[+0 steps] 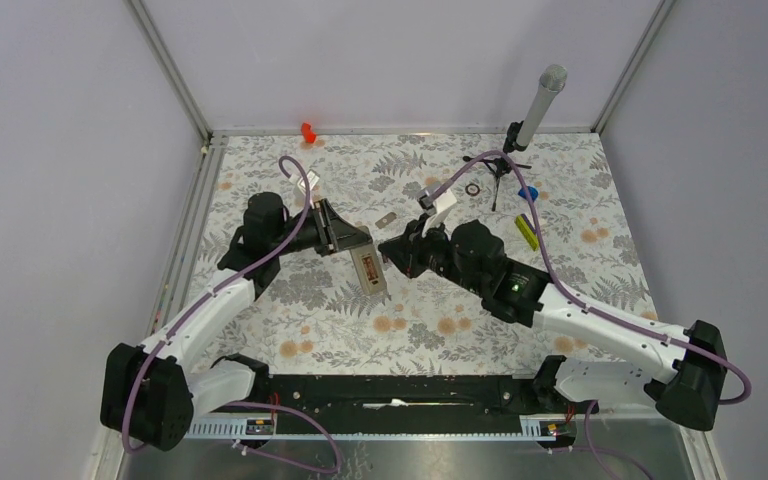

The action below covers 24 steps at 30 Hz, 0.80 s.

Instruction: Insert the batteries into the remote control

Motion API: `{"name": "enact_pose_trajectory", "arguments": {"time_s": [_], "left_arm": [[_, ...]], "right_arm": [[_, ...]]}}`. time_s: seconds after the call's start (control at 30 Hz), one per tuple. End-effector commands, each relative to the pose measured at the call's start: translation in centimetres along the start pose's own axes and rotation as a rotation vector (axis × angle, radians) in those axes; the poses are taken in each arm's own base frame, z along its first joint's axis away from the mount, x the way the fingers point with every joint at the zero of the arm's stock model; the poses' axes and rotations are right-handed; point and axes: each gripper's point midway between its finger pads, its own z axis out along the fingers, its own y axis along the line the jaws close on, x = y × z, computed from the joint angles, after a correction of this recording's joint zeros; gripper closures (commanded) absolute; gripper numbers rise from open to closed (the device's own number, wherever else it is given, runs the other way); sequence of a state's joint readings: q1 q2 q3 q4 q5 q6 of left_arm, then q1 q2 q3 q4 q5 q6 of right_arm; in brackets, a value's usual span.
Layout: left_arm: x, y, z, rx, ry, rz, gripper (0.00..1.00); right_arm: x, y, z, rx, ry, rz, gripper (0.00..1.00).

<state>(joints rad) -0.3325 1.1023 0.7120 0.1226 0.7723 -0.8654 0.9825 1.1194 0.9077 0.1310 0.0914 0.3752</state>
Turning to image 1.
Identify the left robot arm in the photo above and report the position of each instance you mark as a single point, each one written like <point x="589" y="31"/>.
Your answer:
<point x="150" y="392"/>

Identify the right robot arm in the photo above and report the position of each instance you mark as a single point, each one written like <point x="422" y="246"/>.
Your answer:
<point x="685" y="366"/>

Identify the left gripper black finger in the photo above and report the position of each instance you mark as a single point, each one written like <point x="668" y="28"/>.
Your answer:
<point x="341" y="215"/>
<point x="348" y="237"/>

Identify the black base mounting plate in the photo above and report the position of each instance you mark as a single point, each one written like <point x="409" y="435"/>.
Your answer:
<point x="309" y="397"/>

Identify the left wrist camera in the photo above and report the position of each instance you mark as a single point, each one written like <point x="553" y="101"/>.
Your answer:
<point x="309" y="183"/>

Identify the white remote control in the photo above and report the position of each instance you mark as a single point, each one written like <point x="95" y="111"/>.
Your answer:
<point x="369" y="269"/>

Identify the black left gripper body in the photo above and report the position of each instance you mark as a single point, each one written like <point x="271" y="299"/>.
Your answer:
<point x="324" y="237"/>

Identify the grey microphone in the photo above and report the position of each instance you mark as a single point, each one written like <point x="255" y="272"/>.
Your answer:
<point x="551" y="82"/>

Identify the red plastic block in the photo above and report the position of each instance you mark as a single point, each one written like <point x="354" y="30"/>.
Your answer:
<point x="308" y="134"/>

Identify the black microphone tripod stand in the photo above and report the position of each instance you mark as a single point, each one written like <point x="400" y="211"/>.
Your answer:
<point x="500" y="166"/>

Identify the blue plastic cap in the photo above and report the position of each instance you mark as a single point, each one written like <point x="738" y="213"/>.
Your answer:
<point x="529" y="192"/>

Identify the grey battery compartment cover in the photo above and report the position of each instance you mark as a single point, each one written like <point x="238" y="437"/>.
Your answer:
<point x="386" y="220"/>

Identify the aluminium frame rail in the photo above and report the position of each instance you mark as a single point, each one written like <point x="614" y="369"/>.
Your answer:
<point x="187" y="137"/>

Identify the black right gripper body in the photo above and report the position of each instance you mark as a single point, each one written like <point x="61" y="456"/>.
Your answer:
<point x="431" y="252"/>

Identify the floral patterned table mat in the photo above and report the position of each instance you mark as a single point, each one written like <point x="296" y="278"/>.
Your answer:
<point x="314" y="317"/>

